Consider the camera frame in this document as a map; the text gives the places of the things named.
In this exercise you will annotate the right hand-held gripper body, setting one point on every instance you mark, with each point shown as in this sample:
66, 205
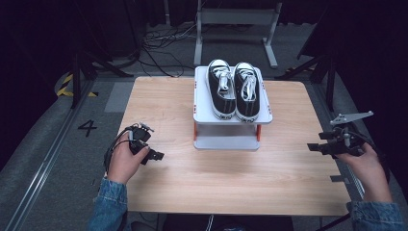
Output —
344, 141

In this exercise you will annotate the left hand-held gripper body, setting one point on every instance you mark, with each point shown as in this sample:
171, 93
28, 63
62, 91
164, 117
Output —
138, 136

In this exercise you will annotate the white two-tier shoe rack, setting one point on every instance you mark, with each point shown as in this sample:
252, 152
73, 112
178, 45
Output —
205, 109

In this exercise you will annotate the black canvas sneaker white sole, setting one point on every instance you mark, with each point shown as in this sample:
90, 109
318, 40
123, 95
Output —
221, 96
247, 96

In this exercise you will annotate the person's left hand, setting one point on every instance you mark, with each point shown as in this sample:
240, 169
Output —
123, 163

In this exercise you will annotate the person's right hand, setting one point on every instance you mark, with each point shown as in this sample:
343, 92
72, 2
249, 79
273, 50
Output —
362, 163

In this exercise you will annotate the grey tape strip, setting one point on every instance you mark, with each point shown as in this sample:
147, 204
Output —
339, 178

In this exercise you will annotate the black tripod stand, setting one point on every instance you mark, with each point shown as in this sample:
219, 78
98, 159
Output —
324, 70
77, 73

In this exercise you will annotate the yellow black hazard tape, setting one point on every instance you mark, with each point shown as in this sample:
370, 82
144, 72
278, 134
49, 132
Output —
65, 88

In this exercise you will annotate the grey metal stand frame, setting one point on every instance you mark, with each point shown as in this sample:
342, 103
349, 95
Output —
237, 16

